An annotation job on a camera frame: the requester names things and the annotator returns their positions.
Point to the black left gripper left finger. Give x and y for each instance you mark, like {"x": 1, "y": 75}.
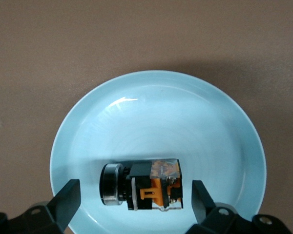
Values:
{"x": 63, "y": 204}

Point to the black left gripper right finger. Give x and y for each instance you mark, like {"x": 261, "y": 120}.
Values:
{"x": 205, "y": 207}

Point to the orange and black push-button switch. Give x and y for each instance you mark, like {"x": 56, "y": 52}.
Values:
{"x": 146, "y": 185}

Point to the light blue round plate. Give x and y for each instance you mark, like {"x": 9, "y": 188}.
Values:
{"x": 161, "y": 122}

